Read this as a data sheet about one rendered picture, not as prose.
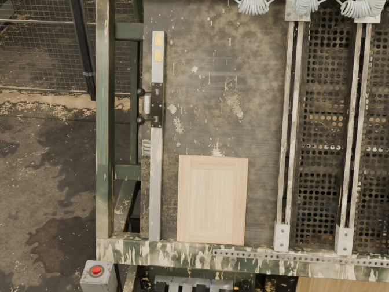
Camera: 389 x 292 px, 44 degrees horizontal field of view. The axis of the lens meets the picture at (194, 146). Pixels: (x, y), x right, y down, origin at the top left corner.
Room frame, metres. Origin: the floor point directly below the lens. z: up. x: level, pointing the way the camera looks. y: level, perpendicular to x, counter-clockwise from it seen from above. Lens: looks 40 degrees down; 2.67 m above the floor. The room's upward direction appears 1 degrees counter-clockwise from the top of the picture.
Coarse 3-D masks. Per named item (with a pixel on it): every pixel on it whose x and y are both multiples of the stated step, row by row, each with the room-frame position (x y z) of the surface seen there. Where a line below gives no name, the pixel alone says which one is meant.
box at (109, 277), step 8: (88, 264) 1.29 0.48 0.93; (96, 264) 1.29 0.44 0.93; (104, 264) 1.29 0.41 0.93; (112, 264) 1.29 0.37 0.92; (88, 272) 1.25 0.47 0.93; (104, 272) 1.25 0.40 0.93; (112, 272) 1.27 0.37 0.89; (80, 280) 1.22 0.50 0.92; (88, 280) 1.21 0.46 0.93; (96, 280) 1.21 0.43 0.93; (104, 280) 1.21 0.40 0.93; (112, 280) 1.26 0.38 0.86; (88, 288) 1.20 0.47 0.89; (96, 288) 1.20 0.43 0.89; (104, 288) 1.19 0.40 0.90; (112, 288) 1.24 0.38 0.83
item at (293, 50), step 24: (288, 24) 1.86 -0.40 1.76; (288, 48) 1.80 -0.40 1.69; (288, 72) 1.74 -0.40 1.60; (288, 96) 1.69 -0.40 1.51; (288, 120) 1.65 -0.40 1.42; (288, 144) 1.62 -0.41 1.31; (288, 168) 1.54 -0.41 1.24; (288, 192) 1.48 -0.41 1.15; (288, 216) 1.43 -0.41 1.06; (288, 240) 1.37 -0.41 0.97
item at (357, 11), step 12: (252, 0) 1.80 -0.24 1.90; (264, 0) 1.80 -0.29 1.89; (288, 0) 1.78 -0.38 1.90; (300, 0) 1.76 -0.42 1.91; (312, 0) 1.75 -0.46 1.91; (324, 0) 1.76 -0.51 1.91; (336, 0) 1.76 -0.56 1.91; (252, 12) 1.77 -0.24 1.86; (264, 12) 1.77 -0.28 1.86; (348, 12) 1.73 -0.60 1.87; (360, 12) 1.72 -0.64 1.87
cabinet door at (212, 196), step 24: (192, 168) 1.61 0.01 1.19; (216, 168) 1.60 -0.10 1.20; (240, 168) 1.59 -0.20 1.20; (192, 192) 1.56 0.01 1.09; (216, 192) 1.55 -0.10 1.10; (240, 192) 1.54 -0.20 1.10; (192, 216) 1.50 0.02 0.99; (216, 216) 1.49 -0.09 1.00; (240, 216) 1.48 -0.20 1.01; (192, 240) 1.44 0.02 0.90; (216, 240) 1.43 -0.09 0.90; (240, 240) 1.42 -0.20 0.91
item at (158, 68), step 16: (160, 32) 1.91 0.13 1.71; (160, 48) 1.88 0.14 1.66; (160, 64) 1.84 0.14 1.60; (160, 80) 1.81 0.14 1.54; (160, 128) 1.70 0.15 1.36; (160, 144) 1.66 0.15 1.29; (160, 160) 1.63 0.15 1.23; (160, 176) 1.59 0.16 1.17; (160, 192) 1.55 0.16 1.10; (160, 208) 1.52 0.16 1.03; (160, 224) 1.49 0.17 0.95
